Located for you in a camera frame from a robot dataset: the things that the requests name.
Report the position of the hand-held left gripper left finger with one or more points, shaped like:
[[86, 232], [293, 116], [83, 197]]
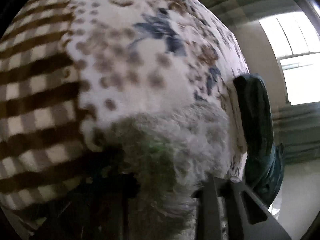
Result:
[[110, 192]]

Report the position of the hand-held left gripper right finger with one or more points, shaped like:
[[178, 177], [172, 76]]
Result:
[[211, 205]]

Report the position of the grey fleece pants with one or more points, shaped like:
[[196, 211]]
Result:
[[175, 142]]

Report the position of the folded dark blue pants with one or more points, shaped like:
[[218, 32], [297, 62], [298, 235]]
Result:
[[255, 110]]

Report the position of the dark teal duvet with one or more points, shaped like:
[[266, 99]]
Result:
[[265, 175]]

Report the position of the bed with floral sheet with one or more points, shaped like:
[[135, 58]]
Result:
[[125, 80]]

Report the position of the barred window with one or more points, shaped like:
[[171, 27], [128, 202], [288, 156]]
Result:
[[297, 67]]

